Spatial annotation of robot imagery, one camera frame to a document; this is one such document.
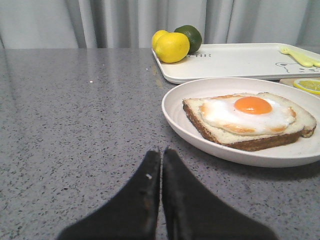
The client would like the green lime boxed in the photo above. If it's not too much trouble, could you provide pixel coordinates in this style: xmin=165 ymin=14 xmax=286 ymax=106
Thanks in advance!
xmin=174 ymin=25 xmax=203 ymax=54

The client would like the yellow lemon behind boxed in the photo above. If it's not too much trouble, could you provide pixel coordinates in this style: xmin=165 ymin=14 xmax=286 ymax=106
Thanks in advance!
xmin=151 ymin=29 xmax=169 ymax=49

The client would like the yellow lemon front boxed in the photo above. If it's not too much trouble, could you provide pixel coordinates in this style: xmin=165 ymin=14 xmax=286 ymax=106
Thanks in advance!
xmin=153 ymin=32 xmax=190 ymax=64

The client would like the grey curtain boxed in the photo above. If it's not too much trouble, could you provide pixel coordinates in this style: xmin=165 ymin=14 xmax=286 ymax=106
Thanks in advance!
xmin=0 ymin=0 xmax=320 ymax=53

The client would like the white round plate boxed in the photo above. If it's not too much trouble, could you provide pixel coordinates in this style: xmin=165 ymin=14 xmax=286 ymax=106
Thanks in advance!
xmin=161 ymin=77 xmax=320 ymax=168

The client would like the yellow plastic knife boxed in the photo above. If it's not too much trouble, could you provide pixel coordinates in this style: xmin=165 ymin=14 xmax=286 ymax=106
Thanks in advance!
xmin=289 ymin=51 xmax=320 ymax=68

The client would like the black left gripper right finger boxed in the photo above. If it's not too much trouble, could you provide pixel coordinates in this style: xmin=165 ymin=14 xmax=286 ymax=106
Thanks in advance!
xmin=162 ymin=148 xmax=277 ymax=240

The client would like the lemon slice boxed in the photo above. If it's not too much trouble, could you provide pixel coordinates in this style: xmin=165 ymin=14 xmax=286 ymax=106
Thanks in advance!
xmin=293 ymin=78 xmax=320 ymax=95

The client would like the wooden cutting board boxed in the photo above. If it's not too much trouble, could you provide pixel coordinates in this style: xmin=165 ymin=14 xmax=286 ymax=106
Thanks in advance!
xmin=279 ymin=77 xmax=320 ymax=98

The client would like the yellow lemon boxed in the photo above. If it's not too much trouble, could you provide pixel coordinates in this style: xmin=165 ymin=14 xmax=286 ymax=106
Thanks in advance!
xmin=153 ymin=32 xmax=190 ymax=64
xmin=151 ymin=29 xmax=169 ymax=49

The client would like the fried egg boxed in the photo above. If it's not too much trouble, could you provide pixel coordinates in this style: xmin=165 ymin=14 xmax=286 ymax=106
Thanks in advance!
xmin=199 ymin=94 xmax=296 ymax=136

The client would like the yellow plastic fork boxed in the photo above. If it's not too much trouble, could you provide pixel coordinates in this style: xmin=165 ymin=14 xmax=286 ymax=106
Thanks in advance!
xmin=280 ymin=47 xmax=313 ymax=68

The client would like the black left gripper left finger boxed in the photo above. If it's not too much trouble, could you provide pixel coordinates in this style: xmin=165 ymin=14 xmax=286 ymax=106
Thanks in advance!
xmin=58 ymin=150 xmax=161 ymax=240

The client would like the white rectangular tray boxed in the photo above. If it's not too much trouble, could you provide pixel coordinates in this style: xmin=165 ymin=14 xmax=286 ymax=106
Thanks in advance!
xmin=156 ymin=43 xmax=320 ymax=84

